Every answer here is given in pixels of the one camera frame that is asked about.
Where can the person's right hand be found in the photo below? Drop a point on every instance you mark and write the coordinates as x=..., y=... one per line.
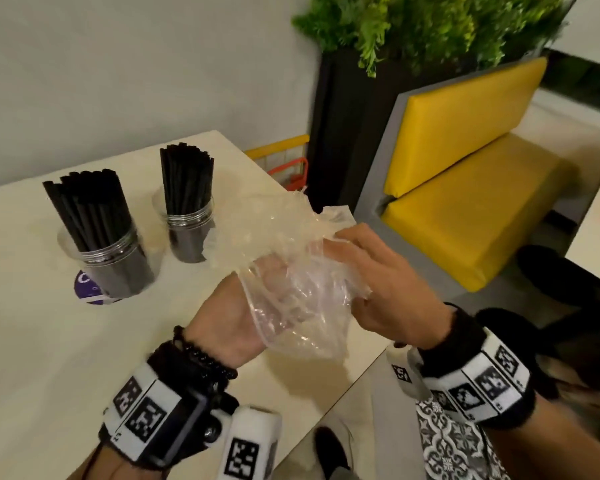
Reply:
x=405, y=299

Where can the yellow metal rail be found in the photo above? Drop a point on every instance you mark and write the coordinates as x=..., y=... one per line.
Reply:
x=275, y=147

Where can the person's left hand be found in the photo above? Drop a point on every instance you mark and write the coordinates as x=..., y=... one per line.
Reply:
x=220, y=322

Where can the wide clear plastic cup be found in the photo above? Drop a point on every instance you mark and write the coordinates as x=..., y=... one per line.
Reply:
x=105, y=264

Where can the person's left fingers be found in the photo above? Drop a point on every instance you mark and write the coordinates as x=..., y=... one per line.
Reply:
x=272, y=274

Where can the person's right thumb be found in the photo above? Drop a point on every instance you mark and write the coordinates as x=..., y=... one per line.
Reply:
x=366, y=314

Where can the purple round sticker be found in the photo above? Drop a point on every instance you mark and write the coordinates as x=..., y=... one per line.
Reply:
x=85, y=289

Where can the small bunch of black straws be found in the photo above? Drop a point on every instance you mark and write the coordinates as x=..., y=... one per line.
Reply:
x=186, y=179

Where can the large bunch of black straws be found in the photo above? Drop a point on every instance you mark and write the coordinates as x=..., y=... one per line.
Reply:
x=92, y=204

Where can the grey bench frame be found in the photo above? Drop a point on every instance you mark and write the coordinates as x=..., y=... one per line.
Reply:
x=380, y=159

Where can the black planter box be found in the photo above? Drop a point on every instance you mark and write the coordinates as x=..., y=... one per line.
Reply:
x=350, y=124

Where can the narrow clear plastic cup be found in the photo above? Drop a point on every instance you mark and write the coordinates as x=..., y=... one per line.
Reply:
x=187, y=234

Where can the yellow backrest cushion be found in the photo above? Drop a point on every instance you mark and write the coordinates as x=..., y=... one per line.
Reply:
x=460, y=124

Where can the green leafy plant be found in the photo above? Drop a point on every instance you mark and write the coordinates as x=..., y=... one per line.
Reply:
x=420, y=24

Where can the person's left forearm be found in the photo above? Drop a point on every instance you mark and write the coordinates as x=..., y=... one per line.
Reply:
x=96, y=469

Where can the black and white patterned trousers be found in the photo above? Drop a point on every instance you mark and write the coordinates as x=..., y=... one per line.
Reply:
x=447, y=444

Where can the orange metal frame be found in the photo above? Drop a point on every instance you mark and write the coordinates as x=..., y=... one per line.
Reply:
x=295, y=174

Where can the person's black shoe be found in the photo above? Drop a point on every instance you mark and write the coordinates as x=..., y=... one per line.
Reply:
x=330, y=452

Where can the clear plastic glove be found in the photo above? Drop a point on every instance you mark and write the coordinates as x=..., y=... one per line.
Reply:
x=280, y=234

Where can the yellow seat cushion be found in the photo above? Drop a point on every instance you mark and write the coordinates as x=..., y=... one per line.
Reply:
x=480, y=214

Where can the person's right forearm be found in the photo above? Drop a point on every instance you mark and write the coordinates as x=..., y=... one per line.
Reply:
x=555, y=444

